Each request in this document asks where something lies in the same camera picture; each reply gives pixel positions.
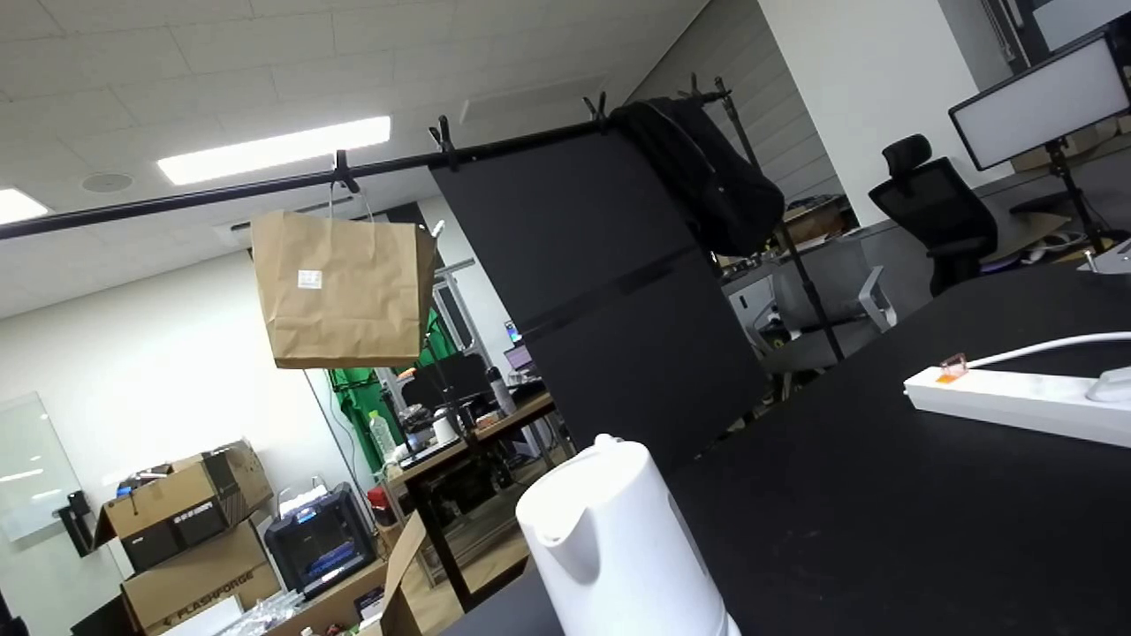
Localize wooden desk black legs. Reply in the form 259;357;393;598
385;388;559;613

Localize black backdrop panel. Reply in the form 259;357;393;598
429;124;770;476

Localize open cardboard box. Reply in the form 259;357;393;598
267;509;435;636

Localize black 3d printer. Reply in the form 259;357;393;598
261;486;382;602

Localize white power strip cable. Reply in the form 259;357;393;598
961;328;1131;373

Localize long ceiling light panel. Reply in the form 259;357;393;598
155;115;396;190

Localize cardboard box with black label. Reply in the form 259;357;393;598
99;437;277;576

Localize green cloth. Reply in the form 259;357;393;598
325;307;463;474

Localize black backdrop stand pole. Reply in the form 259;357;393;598
714;77;848;368

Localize plain large cardboard box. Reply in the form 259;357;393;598
118;516;286;636

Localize black horizontal pole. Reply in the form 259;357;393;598
0;84;736;244

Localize brown paper bag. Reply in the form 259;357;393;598
246;209;440;374

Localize large white-screen monitor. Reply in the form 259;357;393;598
946;31;1131;176

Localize white electric kettle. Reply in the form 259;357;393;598
513;433;747;636

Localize small ceiling light panel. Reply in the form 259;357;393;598
0;183;53;231

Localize white power strip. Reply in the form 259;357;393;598
902;362;1131;453

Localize wall whiteboard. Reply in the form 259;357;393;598
0;391;87;552

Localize black office chair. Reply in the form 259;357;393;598
866;132;1004;301

